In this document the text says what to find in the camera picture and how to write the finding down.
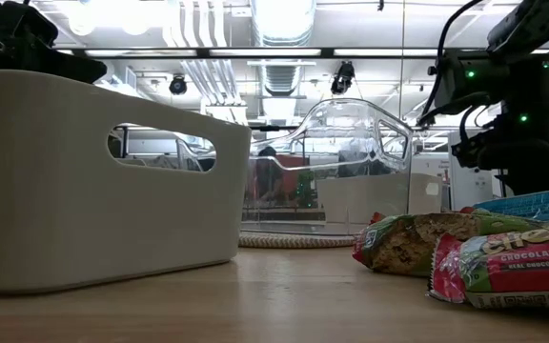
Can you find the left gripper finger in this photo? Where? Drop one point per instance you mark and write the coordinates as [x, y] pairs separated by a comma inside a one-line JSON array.
[[69, 69]]

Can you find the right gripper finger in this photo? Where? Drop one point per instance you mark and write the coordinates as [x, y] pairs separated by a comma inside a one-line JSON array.
[[536, 183]]

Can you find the blue wrapper granola bar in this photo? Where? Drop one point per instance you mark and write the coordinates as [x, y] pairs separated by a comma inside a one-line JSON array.
[[536, 205]]

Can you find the red green Chewy granola bar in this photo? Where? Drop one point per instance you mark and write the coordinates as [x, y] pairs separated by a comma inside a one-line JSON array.
[[517, 271]]

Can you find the green wrapper granola bar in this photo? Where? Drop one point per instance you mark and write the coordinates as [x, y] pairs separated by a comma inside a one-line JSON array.
[[412, 243]]

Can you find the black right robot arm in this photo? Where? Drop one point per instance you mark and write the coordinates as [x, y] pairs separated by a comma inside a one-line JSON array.
[[532, 24]]

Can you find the white floor appliance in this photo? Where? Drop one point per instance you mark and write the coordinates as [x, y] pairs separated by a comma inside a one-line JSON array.
[[467, 186]]

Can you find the black ceiling spotlight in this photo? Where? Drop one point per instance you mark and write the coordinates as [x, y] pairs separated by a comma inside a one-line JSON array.
[[342, 78], [177, 85]]

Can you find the grey plastic bin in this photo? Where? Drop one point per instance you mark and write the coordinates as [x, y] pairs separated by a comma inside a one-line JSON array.
[[65, 214]]

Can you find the thin grey vertical pole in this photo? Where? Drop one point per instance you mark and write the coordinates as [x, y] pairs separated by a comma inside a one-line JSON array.
[[403, 71]]

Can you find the clear plastic bin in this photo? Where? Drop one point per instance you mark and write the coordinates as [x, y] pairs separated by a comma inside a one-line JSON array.
[[351, 143]]

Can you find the black overhead beam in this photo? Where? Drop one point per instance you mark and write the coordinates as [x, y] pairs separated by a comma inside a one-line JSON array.
[[265, 52]]

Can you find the person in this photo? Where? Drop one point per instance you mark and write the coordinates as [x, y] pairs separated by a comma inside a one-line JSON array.
[[267, 176]]

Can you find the small green plant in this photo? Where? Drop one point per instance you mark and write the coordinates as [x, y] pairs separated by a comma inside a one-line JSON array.
[[305, 188]]

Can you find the round woven mat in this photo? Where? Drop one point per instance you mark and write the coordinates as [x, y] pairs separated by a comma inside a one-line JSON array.
[[293, 240]]

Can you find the silver ventilation duct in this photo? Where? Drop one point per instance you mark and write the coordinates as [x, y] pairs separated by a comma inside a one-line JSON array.
[[281, 28]]

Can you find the red wall panel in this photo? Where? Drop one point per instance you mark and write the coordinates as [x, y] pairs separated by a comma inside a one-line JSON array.
[[292, 176]]

